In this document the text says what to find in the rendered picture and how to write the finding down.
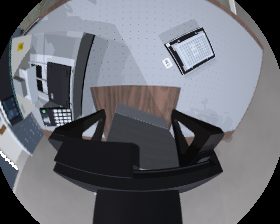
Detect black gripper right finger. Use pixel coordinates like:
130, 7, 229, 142
171, 109, 225, 167

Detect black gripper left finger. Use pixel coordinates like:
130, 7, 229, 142
52, 109, 106, 141

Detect white multiwell plate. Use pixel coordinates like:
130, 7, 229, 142
173, 32, 213, 69

